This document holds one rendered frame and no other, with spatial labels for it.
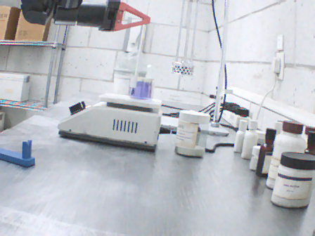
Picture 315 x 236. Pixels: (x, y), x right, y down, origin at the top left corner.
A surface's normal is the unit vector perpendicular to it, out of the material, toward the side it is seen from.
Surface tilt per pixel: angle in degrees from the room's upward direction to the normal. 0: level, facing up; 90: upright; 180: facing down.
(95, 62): 90
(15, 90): 92
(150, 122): 90
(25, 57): 90
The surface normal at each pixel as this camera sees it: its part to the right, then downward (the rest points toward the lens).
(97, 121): -0.04, 0.11
